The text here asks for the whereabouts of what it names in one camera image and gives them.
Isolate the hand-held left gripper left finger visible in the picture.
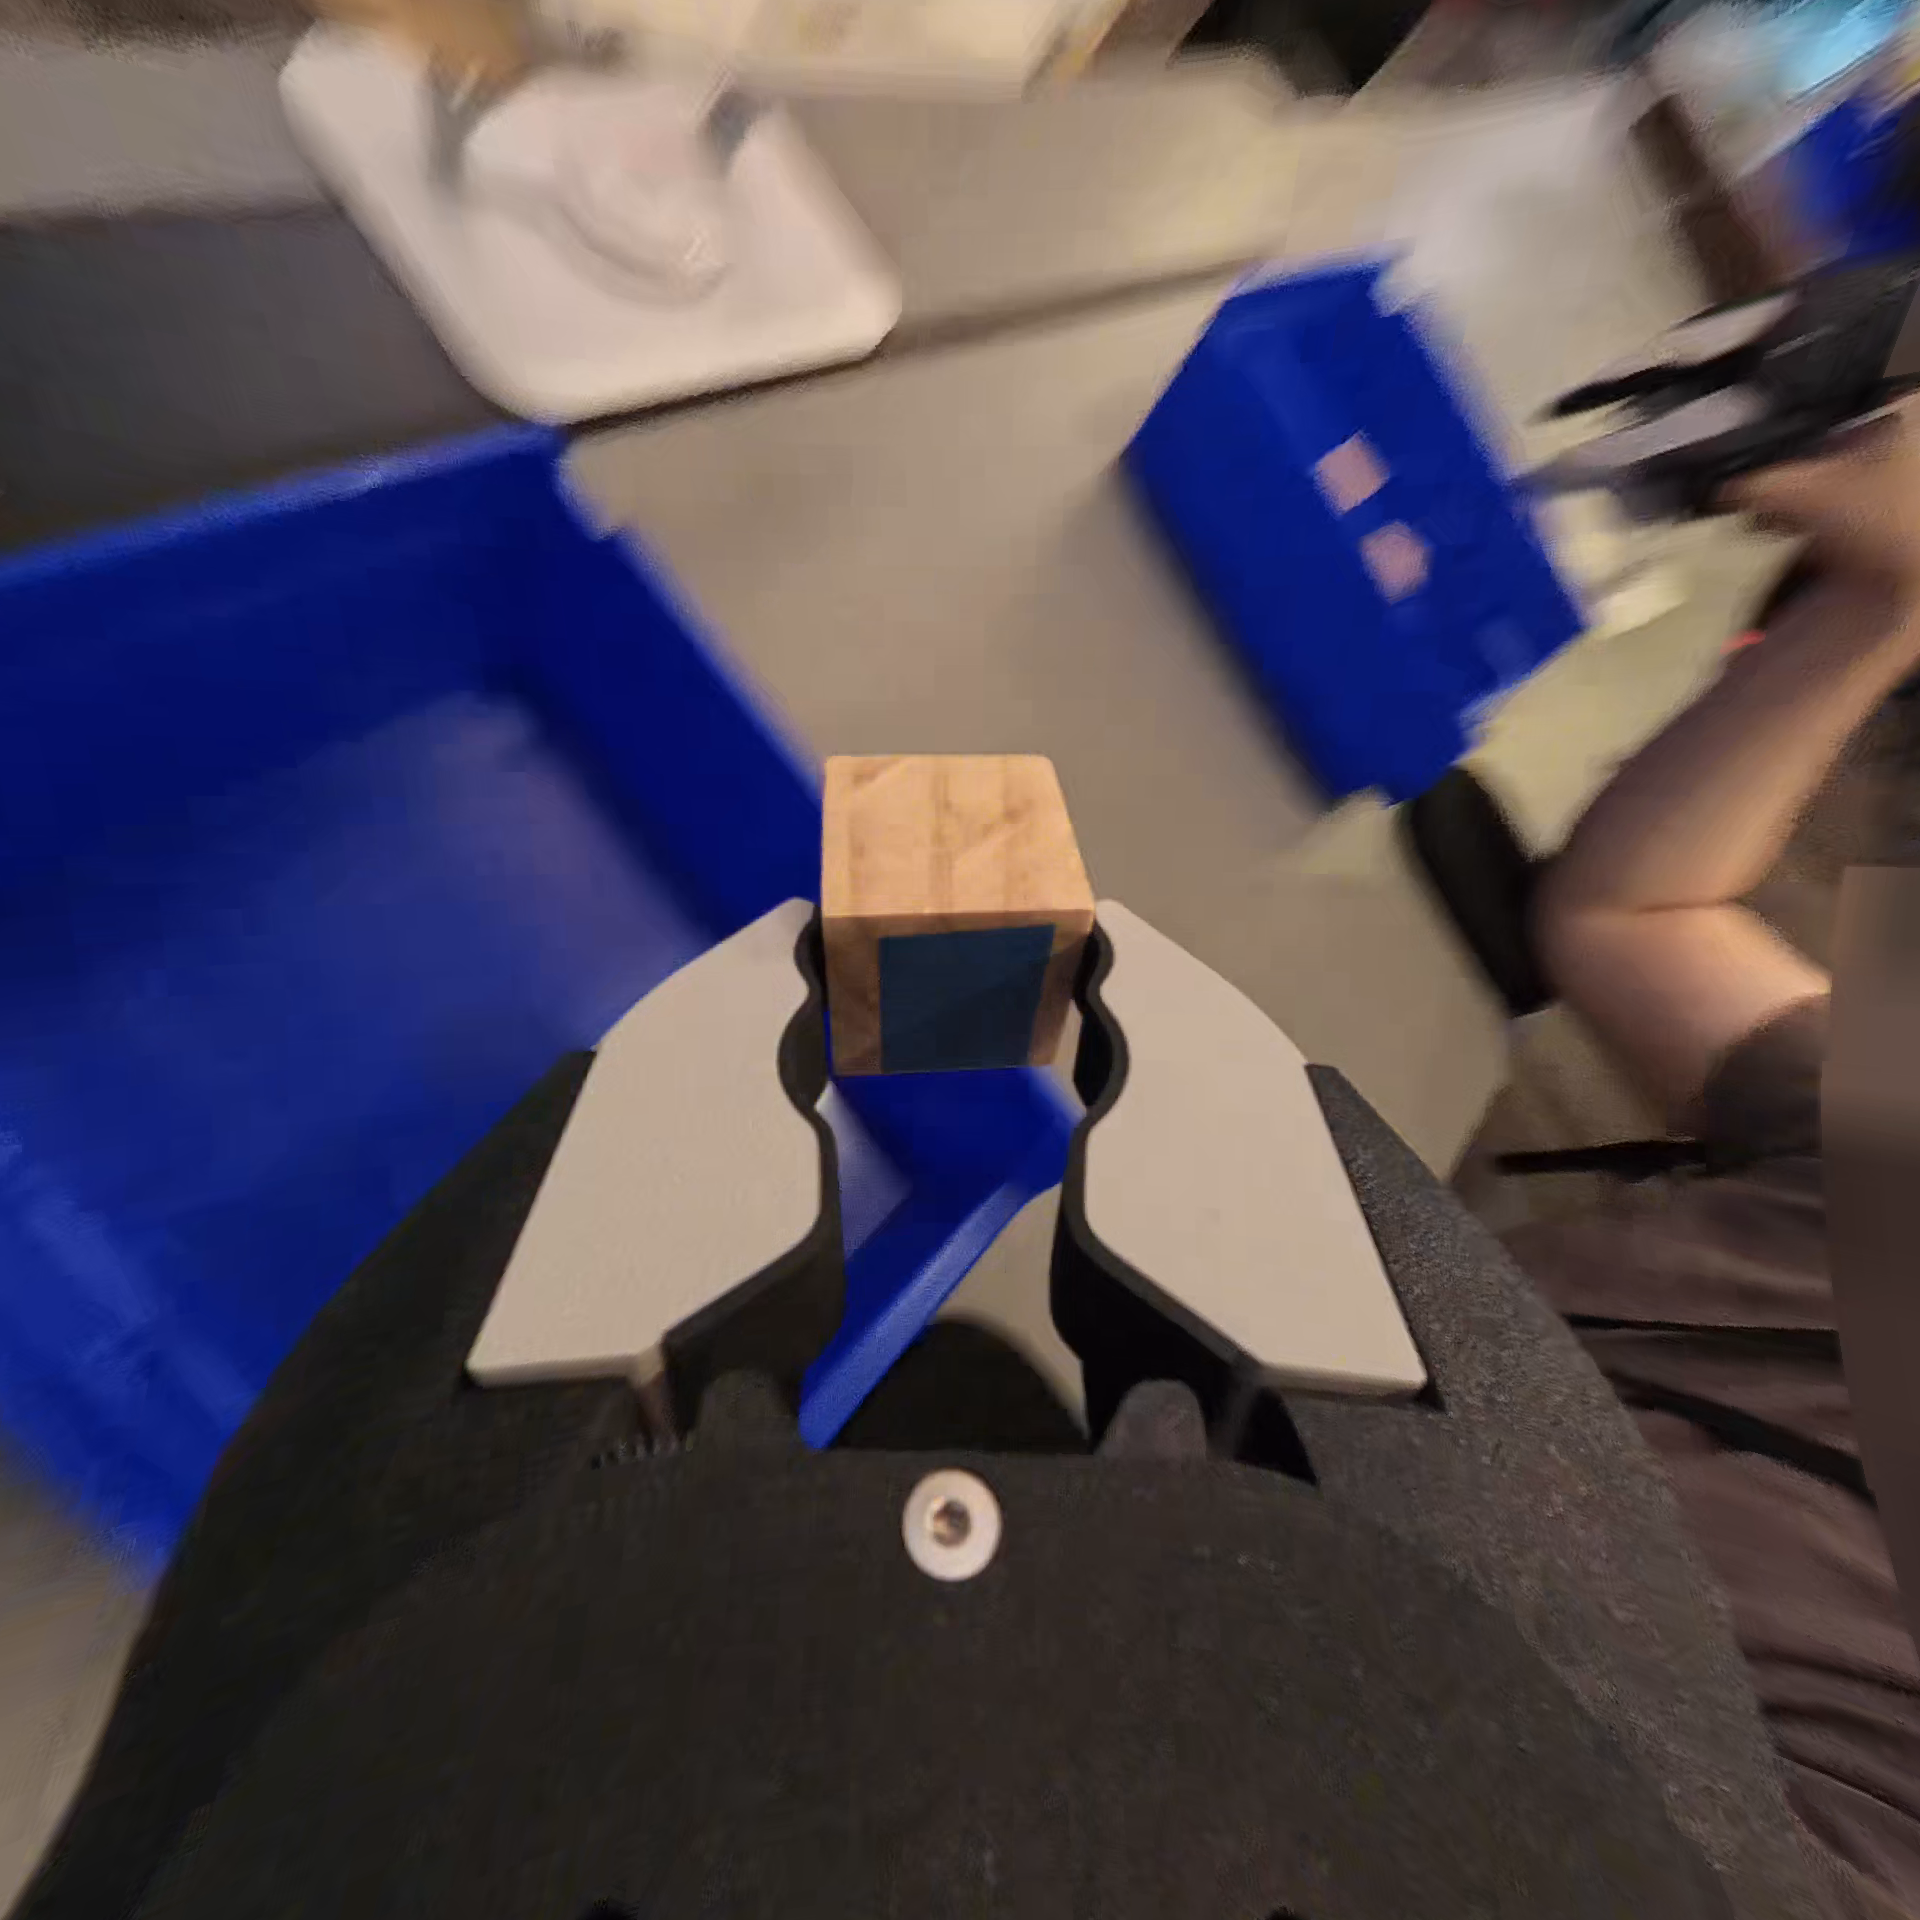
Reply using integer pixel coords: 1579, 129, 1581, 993
461, 896, 847, 1439

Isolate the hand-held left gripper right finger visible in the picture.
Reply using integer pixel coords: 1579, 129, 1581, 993
1048, 896, 1431, 1443

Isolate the blue plastic bin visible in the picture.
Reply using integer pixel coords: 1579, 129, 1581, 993
1124, 256, 1594, 803
0, 427, 1080, 1576

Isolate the person's right forearm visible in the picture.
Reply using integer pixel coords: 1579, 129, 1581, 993
1536, 555, 1920, 1104

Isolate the person's right hand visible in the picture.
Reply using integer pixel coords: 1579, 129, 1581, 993
1726, 449, 1920, 594

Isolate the black cushion pad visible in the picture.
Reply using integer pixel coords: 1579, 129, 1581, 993
1410, 765, 1554, 1021

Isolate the black table mat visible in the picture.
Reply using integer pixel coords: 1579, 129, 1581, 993
0, 209, 495, 512

